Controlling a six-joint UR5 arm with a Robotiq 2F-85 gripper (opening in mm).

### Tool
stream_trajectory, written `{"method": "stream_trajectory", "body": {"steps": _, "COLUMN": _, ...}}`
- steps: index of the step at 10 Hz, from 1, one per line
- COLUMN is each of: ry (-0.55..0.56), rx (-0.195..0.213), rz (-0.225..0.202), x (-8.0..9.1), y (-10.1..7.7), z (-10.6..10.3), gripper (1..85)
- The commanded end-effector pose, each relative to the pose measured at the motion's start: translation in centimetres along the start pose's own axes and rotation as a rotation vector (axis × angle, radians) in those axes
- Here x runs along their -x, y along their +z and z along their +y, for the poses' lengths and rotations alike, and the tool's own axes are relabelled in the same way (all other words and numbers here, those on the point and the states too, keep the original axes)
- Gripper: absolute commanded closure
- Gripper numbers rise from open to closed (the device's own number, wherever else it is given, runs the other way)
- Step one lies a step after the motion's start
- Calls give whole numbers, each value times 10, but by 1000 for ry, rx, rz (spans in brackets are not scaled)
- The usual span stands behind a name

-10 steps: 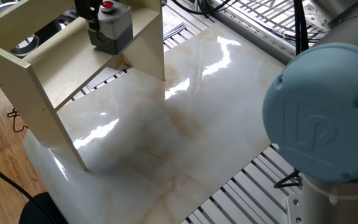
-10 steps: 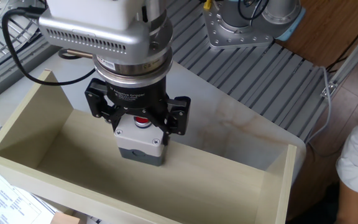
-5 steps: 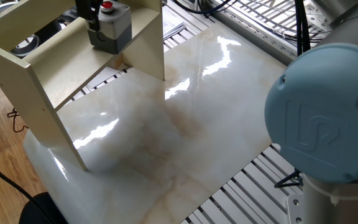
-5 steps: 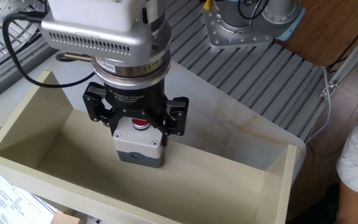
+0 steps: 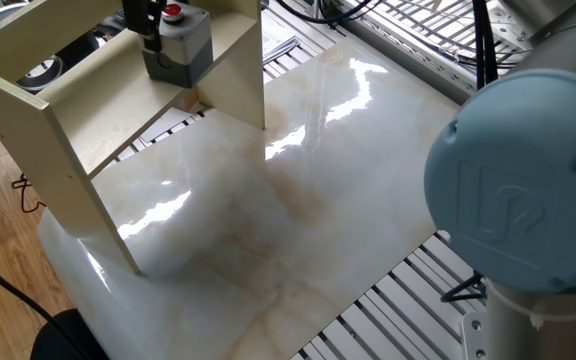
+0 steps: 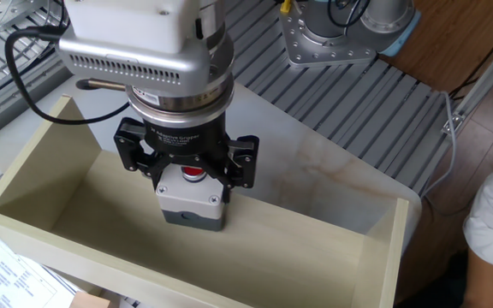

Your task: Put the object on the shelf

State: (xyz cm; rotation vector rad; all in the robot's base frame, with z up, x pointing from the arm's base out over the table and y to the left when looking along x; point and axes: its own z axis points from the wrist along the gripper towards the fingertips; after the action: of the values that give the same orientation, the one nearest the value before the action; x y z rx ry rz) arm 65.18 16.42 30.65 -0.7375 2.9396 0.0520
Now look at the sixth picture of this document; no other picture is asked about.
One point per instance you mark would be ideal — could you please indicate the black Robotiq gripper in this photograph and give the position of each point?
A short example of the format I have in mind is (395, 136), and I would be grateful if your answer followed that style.
(186, 139)

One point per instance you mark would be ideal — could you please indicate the grey red push-button box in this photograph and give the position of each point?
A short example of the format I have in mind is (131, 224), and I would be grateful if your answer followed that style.
(191, 201)

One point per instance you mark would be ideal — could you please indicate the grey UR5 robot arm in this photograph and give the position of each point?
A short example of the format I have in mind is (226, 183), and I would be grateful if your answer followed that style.
(186, 107)

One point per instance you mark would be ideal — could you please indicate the person right forearm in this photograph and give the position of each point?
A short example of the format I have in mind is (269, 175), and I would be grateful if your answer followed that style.
(484, 282)

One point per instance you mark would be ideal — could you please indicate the light wooden shelf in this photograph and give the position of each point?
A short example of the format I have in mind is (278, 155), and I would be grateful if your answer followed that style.
(272, 256)

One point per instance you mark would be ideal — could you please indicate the glossy marble pattern board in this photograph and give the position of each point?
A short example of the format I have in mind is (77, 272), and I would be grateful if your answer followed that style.
(293, 149)

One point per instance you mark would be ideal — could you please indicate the brass rod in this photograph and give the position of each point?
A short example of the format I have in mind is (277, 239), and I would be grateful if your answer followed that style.
(105, 84)

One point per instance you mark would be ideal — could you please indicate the light brown wooden block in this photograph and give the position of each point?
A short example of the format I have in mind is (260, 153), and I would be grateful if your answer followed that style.
(88, 300)

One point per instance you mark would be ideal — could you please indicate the yellow clip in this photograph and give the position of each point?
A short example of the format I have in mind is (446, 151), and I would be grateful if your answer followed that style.
(286, 5)

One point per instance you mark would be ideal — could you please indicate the printed paper stack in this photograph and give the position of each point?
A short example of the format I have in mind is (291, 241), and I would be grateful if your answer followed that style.
(7, 278)

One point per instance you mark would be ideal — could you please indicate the silver perforated metal plate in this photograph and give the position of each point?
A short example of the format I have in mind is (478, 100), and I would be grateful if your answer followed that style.
(2, 13)

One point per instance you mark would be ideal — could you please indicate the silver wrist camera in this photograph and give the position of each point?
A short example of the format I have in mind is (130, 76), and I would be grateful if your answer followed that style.
(186, 70)

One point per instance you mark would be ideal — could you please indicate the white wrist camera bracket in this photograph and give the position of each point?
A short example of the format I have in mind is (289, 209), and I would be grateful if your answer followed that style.
(122, 21)

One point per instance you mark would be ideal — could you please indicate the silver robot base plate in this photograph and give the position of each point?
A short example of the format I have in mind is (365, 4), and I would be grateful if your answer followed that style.
(310, 53)

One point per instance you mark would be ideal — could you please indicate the grey aluminium edge rail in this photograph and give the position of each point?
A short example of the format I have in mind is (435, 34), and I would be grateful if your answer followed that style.
(15, 102)

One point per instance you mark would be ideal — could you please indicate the aluminium frame post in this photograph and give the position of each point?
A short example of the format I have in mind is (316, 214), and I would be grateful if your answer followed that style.
(486, 77)

